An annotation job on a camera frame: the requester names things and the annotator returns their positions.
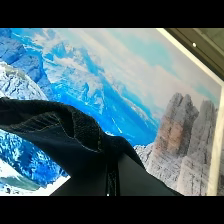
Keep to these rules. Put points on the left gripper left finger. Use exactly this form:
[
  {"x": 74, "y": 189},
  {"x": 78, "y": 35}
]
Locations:
[{"x": 86, "y": 185}]

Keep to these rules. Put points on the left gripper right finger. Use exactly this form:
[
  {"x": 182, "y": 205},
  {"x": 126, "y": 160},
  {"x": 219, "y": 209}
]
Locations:
[{"x": 140, "y": 181}]

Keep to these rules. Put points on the black pants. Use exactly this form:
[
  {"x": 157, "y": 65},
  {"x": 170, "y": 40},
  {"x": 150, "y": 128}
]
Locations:
[{"x": 66, "y": 140}]

